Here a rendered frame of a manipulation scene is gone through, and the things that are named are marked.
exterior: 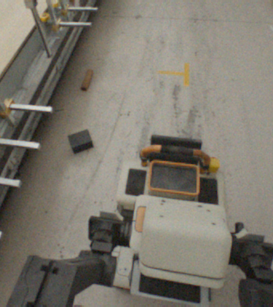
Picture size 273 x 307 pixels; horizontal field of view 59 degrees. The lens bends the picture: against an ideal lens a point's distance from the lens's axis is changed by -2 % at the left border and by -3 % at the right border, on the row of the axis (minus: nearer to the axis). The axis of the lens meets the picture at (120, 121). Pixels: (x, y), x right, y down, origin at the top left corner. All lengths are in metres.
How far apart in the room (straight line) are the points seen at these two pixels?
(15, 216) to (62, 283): 1.93
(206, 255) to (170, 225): 0.10
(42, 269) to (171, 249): 0.33
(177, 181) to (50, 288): 0.89
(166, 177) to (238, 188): 1.19
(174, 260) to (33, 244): 1.64
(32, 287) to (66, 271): 0.05
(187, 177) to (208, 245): 0.61
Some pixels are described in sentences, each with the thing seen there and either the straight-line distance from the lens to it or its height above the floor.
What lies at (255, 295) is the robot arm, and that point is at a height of 1.30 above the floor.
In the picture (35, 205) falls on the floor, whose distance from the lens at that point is 2.26.
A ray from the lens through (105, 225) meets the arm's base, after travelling 0.79.
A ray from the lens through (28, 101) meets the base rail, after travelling 1.93.
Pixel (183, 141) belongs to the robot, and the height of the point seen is 0.95.
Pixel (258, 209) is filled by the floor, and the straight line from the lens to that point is 2.28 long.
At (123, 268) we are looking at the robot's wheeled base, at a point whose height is 0.28.
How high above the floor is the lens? 1.99
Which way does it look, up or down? 52 degrees down
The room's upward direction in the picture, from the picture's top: 6 degrees counter-clockwise
